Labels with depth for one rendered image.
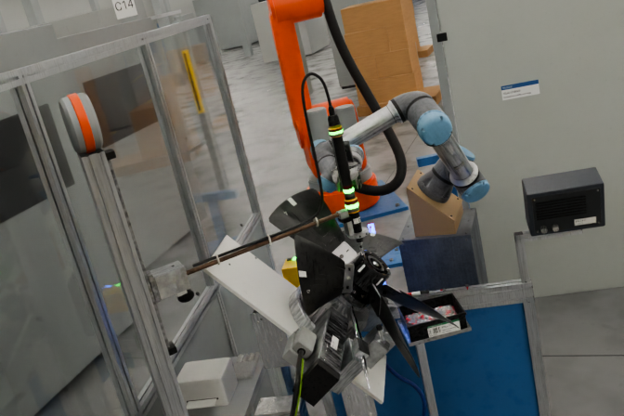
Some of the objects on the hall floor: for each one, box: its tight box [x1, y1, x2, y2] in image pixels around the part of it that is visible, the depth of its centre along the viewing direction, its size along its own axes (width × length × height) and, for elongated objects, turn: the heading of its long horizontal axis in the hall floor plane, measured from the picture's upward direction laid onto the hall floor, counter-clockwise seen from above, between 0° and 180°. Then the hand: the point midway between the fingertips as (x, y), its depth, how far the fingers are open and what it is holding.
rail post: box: [523, 302, 551, 416], centre depth 270 cm, size 4×4×78 cm
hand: (344, 177), depth 213 cm, fingers closed on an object, 4 cm apart
